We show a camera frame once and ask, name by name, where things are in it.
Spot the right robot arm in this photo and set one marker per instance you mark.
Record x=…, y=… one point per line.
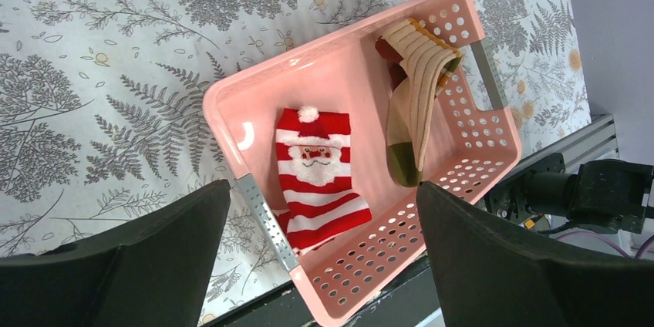
x=603, y=196

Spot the red white santa sock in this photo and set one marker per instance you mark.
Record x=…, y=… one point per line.
x=313, y=156

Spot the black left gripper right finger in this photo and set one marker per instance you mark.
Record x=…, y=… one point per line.
x=490, y=272

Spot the pink plastic basket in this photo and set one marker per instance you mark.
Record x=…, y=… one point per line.
x=339, y=72

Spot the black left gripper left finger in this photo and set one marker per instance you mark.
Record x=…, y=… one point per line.
x=151, y=271

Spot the beige striped patchwork sock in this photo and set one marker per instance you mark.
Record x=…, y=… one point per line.
x=420, y=66

